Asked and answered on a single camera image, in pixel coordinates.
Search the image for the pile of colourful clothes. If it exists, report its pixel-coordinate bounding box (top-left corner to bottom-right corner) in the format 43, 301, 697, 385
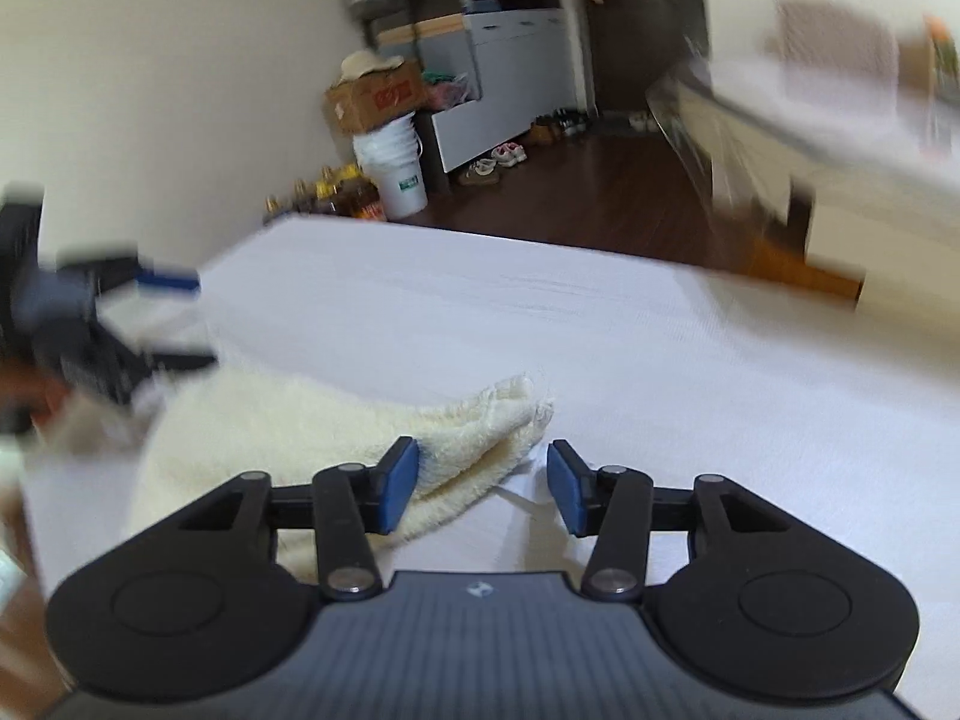
422, 70, 481, 112

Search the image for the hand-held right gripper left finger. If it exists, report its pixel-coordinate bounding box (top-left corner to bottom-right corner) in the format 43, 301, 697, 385
161, 436, 419, 602

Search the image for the grey drawer cabinet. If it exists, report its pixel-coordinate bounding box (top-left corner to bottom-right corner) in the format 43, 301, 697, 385
377, 7, 595, 175

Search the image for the cluster of yellow bottles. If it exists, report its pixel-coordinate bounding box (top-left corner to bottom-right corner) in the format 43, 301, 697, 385
262, 163, 388, 224

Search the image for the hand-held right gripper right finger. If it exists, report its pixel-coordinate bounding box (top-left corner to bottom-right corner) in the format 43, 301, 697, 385
547, 439, 803, 602

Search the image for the blurred brown box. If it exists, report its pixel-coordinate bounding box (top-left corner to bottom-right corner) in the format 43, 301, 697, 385
772, 0, 902, 100

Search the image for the row of dark shoes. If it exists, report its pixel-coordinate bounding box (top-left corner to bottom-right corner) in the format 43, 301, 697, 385
523, 110, 590, 146

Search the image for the brown cardboard box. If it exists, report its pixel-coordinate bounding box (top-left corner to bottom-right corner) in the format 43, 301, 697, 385
324, 60, 431, 138

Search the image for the cream terry towel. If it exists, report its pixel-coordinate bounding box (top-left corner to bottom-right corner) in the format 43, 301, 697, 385
127, 371, 557, 587

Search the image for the beige hat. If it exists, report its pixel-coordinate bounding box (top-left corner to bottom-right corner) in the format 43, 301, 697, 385
340, 49, 406, 85

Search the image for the white desk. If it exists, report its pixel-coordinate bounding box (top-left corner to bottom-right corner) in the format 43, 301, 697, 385
646, 52, 960, 350

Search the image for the dark door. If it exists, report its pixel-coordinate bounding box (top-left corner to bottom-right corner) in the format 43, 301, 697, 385
577, 0, 710, 119

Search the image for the white plastic bucket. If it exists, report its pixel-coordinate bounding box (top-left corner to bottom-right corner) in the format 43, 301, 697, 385
352, 111, 430, 221

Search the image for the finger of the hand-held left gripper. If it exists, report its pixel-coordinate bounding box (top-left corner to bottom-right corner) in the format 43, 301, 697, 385
56, 244, 202, 295
71, 319, 220, 407

